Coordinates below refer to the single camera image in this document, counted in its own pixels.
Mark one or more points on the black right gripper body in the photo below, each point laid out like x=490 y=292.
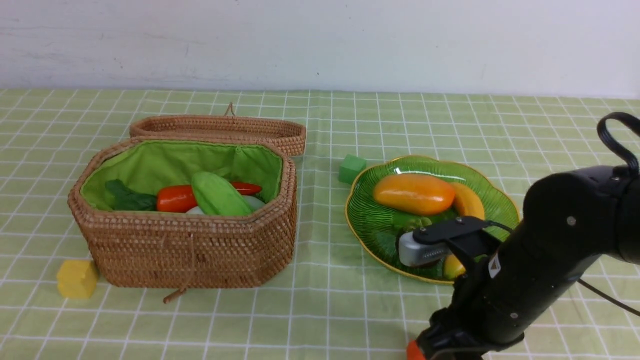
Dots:
x=492 y=308

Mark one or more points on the orange toy pumpkin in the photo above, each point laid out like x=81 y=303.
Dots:
x=413 y=352

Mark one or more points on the yellow toy banana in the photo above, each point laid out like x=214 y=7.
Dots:
x=466 y=203

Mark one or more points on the orange toy mango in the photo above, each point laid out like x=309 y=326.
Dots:
x=414 y=193

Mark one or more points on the white toy radish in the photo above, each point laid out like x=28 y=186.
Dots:
x=254 y=204

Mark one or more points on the green toy chayote gourd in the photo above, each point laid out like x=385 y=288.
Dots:
x=217 y=196

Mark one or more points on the red toy carrot with leaves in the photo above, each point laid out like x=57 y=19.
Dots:
x=171 y=199

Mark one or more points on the purple toy mangosteen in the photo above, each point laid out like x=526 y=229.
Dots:
x=417 y=222

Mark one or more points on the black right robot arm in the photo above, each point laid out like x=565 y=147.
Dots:
x=570 y=219

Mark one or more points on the green glass leaf plate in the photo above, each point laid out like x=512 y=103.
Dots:
x=376 y=226

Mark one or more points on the green checkered tablecloth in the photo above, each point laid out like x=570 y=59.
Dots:
x=334 y=302

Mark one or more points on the green foam cube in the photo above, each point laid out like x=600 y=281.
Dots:
x=350 y=167

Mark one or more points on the woven wicker basket lid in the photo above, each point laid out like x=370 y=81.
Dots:
x=287 y=136

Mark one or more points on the woven wicker basket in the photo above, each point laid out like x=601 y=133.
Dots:
x=180 y=251

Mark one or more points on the yellow foam cube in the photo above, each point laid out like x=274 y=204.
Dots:
x=77 y=278

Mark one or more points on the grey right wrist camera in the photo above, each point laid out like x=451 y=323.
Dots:
x=465 y=237

